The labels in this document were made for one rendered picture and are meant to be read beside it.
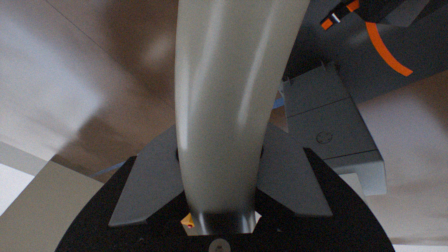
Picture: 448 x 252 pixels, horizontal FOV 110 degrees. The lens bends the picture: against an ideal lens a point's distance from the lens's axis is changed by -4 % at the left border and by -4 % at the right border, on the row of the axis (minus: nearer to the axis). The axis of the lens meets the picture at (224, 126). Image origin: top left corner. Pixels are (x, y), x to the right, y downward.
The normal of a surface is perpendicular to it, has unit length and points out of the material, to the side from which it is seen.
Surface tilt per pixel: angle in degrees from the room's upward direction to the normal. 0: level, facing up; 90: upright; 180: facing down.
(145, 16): 0
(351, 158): 90
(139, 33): 0
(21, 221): 90
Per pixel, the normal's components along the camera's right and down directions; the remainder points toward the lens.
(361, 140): -0.60, -0.58
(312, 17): -0.15, 0.75
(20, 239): 0.78, -0.30
